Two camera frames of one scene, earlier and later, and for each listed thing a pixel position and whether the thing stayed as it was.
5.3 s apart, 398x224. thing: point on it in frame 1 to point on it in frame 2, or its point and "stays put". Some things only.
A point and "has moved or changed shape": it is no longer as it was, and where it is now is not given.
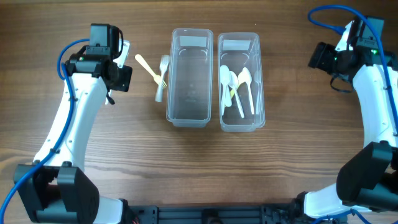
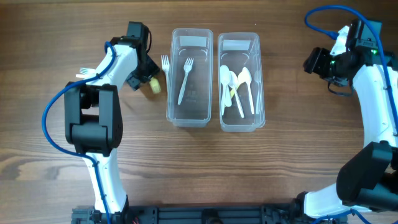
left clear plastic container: [190, 77] stays put
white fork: [163, 66] has moved or changed shape
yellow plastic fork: [157, 78] has moved or changed shape
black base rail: [295, 213] stays put
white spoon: [257, 77] stays put
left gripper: [123, 78] to [144, 76]
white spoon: [245, 76] stays put
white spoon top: [233, 82] stays put
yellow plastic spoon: [232, 92] stays put
